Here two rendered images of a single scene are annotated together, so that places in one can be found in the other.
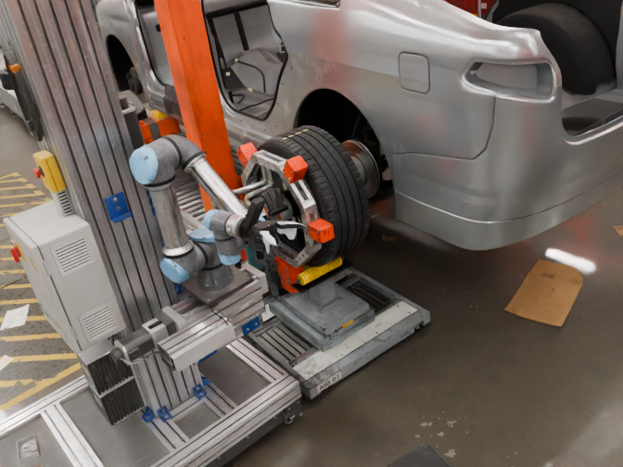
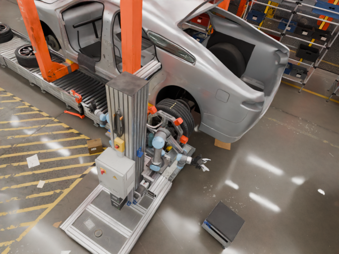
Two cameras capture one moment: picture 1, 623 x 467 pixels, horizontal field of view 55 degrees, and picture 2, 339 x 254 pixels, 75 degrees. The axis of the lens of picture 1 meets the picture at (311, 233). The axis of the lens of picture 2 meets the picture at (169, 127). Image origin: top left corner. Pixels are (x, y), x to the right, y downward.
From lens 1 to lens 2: 1.65 m
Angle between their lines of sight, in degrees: 29
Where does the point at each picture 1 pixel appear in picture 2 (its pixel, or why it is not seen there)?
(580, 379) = (238, 167)
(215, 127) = not seen: hidden behind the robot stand
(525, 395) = (227, 174)
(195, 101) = not seen: hidden behind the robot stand
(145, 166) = (160, 144)
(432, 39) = (232, 89)
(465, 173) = (231, 125)
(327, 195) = (186, 129)
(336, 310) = (172, 153)
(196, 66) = not seen: hidden behind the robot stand
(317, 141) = (181, 108)
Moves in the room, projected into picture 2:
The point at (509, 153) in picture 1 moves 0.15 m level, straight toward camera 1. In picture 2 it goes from (247, 123) to (250, 131)
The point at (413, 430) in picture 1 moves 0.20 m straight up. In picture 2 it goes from (202, 190) to (205, 183)
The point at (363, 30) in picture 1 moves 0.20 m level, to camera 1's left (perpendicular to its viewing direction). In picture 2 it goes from (204, 76) to (190, 79)
